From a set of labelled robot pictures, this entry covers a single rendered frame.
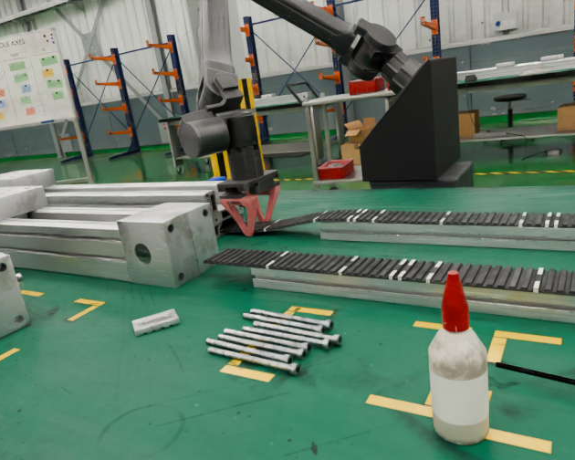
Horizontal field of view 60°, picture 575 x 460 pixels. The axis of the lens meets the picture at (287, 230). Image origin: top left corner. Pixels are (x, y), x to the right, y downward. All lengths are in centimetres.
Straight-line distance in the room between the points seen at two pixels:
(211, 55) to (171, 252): 40
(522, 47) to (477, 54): 60
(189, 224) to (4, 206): 41
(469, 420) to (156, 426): 24
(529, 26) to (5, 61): 675
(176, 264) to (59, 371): 21
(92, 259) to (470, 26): 784
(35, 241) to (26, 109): 577
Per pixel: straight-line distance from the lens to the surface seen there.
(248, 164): 84
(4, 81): 680
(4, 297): 70
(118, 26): 1200
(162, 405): 46
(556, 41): 820
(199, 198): 88
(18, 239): 97
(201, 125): 80
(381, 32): 122
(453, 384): 35
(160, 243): 69
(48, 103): 650
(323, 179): 389
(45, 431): 49
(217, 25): 103
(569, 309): 54
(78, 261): 85
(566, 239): 71
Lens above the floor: 103
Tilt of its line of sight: 16 degrees down
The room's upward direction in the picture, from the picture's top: 8 degrees counter-clockwise
